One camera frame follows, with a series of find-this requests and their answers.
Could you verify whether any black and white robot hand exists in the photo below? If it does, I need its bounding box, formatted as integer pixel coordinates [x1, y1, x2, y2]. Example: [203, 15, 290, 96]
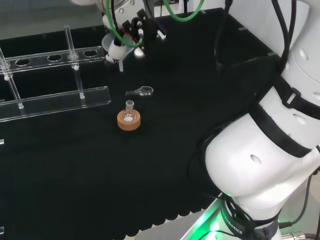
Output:
[102, 8, 168, 64]

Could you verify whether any clear plastic funnel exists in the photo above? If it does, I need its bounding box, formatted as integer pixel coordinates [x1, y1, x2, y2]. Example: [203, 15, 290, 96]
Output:
[101, 33, 133, 73]

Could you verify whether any clear glass weighing funnel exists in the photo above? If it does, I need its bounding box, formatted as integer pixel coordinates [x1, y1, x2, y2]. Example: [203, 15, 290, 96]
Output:
[124, 85, 154, 97]

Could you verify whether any clear acrylic funnel stand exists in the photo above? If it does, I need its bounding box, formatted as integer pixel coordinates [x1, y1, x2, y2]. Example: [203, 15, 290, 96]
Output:
[0, 24, 112, 123]

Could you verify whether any small round-bottom glass flask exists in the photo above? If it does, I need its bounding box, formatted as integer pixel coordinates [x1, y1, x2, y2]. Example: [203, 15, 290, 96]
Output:
[120, 99, 138, 124]

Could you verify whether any black bench cloth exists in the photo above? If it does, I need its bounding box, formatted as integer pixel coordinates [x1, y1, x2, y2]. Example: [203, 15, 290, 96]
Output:
[0, 7, 285, 238]

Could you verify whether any green cable loop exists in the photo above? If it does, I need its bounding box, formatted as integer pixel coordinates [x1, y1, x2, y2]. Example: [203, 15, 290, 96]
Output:
[163, 0, 204, 22]

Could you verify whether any green cable at hand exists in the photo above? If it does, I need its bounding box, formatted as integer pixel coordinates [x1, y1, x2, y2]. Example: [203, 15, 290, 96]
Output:
[105, 0, 144, 49]

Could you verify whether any black hanging cable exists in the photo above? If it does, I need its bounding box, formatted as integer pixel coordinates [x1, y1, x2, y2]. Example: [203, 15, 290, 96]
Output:
[214, 0, 285, 75]

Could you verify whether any cork ring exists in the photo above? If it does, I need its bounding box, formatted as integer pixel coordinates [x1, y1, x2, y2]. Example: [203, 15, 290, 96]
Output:
[116, 109, 142, 131]

